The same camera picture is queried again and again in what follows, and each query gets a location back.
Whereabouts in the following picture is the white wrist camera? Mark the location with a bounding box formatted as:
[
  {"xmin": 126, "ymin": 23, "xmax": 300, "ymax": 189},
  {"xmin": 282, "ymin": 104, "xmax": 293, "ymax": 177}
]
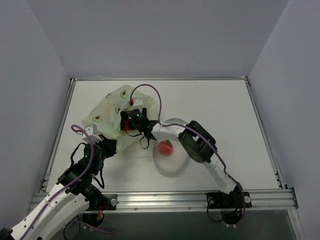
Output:
[
  {"xmin": 80, "ymin": 124, "xmax": 102, "ymax": 144},
  {"xmin": 129, "ymin": 98, "xmax": 144, "ymax": 107}
]

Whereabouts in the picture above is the pink fake peach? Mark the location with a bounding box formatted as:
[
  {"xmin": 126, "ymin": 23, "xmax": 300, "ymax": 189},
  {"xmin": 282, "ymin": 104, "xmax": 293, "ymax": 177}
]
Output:
[{"xmin": 156, "ymin": 140, "xmax": 174, "ymax": 157}]

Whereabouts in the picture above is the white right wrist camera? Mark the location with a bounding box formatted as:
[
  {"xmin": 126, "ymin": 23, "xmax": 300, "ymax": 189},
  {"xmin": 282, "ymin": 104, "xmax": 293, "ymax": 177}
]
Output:
[{"xmin": 129, "ymin": 98, "xmax": 144, "ymax": 107}]

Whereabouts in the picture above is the red yellow fake pear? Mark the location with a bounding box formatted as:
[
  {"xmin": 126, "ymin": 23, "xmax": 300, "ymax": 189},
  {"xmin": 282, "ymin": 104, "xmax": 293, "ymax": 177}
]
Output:
[{"xmin": 124, "ymin": 120, "xmax": 130, "ymax": 131}]

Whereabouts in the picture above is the aluminium front rail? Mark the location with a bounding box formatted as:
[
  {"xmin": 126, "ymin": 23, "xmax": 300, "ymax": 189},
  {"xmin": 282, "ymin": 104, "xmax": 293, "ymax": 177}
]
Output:
[{"xmin": 27, "ymin": 188, "xmax": 300, "ymax": 213}]

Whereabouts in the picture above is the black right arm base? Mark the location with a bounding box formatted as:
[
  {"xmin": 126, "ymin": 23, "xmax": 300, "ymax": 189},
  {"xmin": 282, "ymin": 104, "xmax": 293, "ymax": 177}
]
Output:
[{"xmin": 206, "ymin": 191, "xmax": 253, "ymax": 228}]

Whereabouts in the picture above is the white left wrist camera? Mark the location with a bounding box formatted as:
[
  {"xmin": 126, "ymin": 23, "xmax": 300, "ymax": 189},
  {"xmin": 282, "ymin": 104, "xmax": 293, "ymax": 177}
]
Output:
[{"xmin": 80, "ymin": 124, "xmax": 102, "ymax": 144}]

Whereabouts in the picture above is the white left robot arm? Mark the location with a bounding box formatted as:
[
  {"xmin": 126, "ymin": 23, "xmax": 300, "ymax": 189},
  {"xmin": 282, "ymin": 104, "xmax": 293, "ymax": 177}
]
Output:
[{"xmin": 0, "ymin": 140, "xmax": 118, "ymax": 240}]

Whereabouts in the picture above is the green avocado-print plastic bag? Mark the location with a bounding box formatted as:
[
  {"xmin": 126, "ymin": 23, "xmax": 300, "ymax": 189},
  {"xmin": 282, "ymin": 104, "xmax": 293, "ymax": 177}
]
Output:
[{"xmin": 82, "ymin": 84, "xmax": 159, "ymax": 153}]

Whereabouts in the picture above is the white oval plate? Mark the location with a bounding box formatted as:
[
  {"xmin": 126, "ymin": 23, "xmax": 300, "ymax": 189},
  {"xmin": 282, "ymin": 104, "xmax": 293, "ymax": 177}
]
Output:
[{"xmin": 152, "ymin": 118, "xmax": 190, "ymax": 175}]

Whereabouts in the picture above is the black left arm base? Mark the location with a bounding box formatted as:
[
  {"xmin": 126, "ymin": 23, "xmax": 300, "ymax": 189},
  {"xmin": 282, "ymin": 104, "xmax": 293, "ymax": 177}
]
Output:
[{"xmin": 82, "ymin": 194, "xmax": 118, "ymax": 227}]

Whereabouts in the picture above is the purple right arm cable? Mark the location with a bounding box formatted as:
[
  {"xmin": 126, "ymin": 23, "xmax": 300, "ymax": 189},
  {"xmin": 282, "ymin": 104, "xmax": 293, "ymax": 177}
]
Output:
[{"xmin": 129, "ymin": 84, "xmax": 247, "ymax": 221}]

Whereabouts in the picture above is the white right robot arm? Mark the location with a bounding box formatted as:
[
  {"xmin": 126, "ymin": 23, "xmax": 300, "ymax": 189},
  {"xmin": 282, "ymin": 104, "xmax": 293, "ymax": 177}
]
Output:
[{"xmin": 120, "ymin": 108, "xmax": 244, "ymax": 207}]

